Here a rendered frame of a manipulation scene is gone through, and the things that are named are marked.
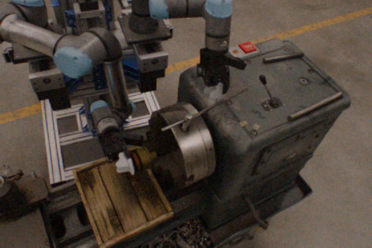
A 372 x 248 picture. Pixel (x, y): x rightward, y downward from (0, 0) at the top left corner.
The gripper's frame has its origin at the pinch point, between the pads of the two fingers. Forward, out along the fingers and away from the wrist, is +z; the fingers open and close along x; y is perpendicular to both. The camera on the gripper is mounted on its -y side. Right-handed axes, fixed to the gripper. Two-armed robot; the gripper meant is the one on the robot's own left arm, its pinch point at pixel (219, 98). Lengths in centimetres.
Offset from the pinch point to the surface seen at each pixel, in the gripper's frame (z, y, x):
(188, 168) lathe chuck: 19.9, 16.4, 7.3
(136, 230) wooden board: 45, 38, 5
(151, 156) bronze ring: 21.3, 24.9, -5.7
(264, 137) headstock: 10.6, -9.1, 15.0
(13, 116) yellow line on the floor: 96, 80, -173
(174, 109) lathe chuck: 7.6, 12.3, -11.0
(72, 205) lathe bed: 44, 57, -18
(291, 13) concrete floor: 83, -250, -208
